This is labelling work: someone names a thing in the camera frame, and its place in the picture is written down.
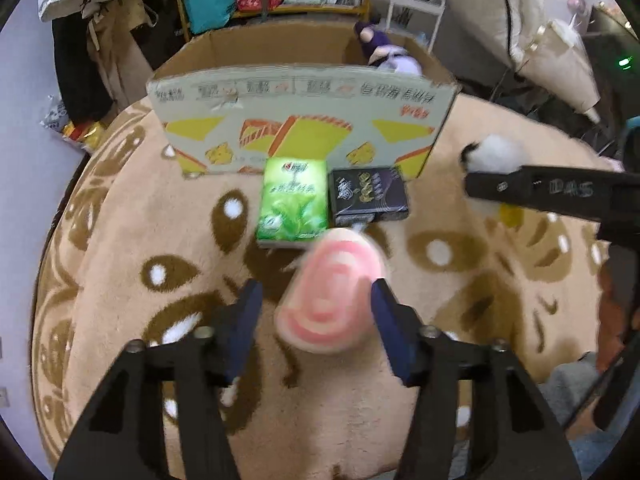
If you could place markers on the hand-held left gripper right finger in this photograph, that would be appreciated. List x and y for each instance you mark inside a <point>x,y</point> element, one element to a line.
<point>395,335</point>

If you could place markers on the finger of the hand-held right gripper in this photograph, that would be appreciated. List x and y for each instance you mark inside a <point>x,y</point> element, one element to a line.
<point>550,190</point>

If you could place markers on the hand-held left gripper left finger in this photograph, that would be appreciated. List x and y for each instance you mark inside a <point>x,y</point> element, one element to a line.
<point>245,330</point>

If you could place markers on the yellow and white plush toy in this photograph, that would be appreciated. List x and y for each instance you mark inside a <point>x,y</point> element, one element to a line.
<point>500,152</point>

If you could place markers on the pink striped soft toy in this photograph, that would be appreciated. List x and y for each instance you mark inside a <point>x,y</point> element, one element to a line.
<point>327,290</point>

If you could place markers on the purple plush toy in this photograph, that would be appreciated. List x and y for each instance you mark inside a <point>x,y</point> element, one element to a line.
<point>395,60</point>

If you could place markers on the printed cardboard box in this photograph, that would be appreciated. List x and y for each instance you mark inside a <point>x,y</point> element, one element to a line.
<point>300,90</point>

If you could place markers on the person's right forearm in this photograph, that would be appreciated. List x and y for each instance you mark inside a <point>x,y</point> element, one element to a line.
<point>617,310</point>

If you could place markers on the green tea packet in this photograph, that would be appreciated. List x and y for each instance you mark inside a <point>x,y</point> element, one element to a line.
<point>292,200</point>

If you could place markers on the black tissue packet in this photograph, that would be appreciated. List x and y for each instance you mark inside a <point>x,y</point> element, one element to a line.
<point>367,192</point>

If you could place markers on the beige patterned blanket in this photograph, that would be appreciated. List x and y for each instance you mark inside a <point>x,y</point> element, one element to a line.
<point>125,240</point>

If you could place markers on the cream padded chair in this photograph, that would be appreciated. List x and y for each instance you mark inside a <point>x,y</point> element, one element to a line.
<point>530,35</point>

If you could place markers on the black monitor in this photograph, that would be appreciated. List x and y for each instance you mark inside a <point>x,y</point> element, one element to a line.
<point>615,45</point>

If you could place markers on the blue grey cloth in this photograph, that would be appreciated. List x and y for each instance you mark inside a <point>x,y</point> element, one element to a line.
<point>585,410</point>

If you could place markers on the pink handheld fan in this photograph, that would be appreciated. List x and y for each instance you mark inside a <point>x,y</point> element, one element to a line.
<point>577,2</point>

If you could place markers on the white trolley cart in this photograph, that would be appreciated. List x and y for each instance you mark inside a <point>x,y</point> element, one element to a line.
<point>417,10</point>

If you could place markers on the plastic bag of toys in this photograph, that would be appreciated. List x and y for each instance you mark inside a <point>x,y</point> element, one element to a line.
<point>75,127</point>

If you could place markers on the black hanging garment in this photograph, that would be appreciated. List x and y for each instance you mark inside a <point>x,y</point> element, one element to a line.
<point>80,70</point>

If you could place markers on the wooden shelf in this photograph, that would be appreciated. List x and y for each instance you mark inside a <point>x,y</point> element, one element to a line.
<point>300,10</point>

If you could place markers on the beige trousers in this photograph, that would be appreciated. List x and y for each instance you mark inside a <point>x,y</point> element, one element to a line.
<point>115,40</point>

